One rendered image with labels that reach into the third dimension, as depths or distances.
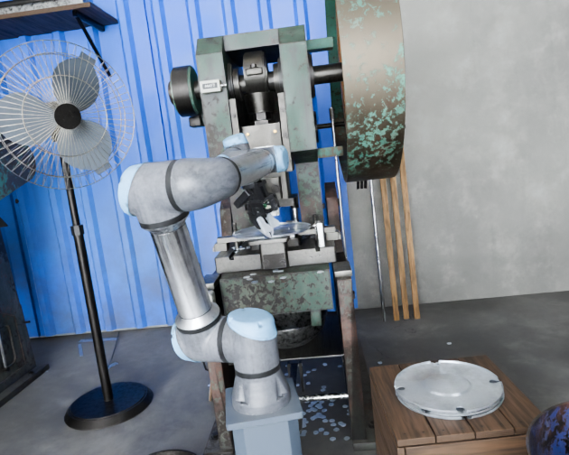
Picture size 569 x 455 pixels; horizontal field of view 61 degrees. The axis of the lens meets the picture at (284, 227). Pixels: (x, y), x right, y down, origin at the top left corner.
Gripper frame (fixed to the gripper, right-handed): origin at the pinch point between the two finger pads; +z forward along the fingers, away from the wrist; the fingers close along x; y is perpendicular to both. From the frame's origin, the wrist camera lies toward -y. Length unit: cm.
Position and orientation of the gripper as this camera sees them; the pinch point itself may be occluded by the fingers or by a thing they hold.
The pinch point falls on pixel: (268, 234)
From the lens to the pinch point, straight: 165.5
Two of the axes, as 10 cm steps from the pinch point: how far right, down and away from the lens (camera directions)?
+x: 6.4, -5.0, 5.8
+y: 6.9, 0.4, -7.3
